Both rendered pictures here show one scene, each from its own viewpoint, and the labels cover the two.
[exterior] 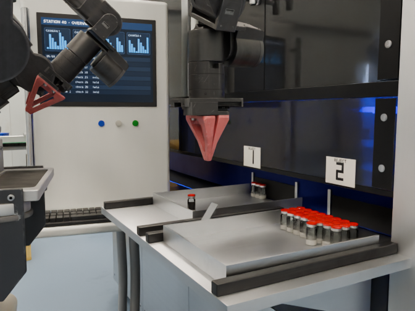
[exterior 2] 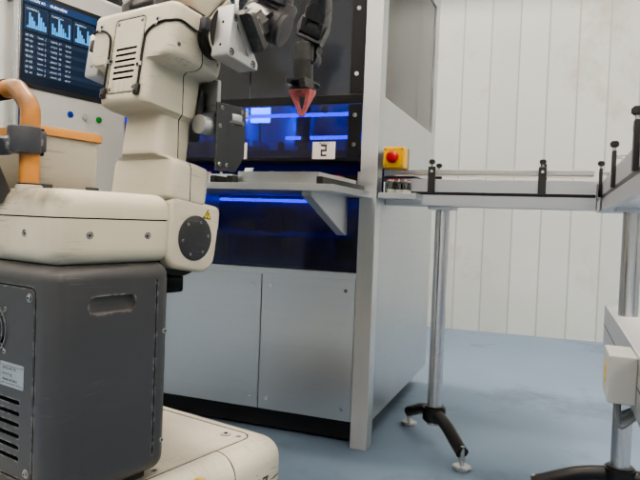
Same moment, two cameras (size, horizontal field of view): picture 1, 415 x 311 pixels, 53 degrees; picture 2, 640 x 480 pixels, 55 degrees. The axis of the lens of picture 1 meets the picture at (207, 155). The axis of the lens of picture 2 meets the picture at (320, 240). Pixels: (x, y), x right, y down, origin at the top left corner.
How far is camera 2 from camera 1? 137 cm
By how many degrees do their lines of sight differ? 41
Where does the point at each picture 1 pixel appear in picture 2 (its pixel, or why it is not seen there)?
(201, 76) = (307, 68)
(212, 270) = (304, 179)
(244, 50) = (317, 59)
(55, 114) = not seen: hidden behind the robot
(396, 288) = (364, 212)
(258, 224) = not seen: hidden behind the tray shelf
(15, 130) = not seen: outside the picture
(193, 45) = (303, 50)
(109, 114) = (77, 107)
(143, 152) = (104, 150)
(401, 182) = (366, 150)
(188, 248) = (274, 176)
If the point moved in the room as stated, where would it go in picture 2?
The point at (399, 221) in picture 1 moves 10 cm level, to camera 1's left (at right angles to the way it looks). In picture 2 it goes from (365, 172) to (343, 170)
